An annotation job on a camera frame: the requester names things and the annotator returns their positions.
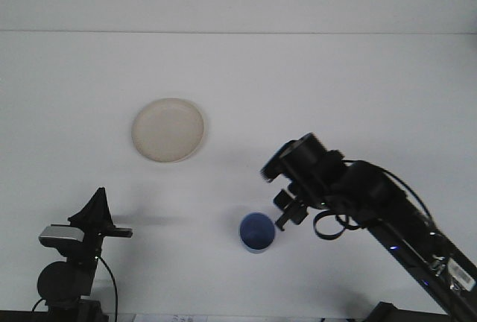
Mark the pale blue cup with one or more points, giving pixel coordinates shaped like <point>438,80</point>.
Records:
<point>257,232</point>

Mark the pale round plate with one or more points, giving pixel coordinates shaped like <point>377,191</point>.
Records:
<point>167,130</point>

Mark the white printed paper sheet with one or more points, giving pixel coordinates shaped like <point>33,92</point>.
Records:
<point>160,318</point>

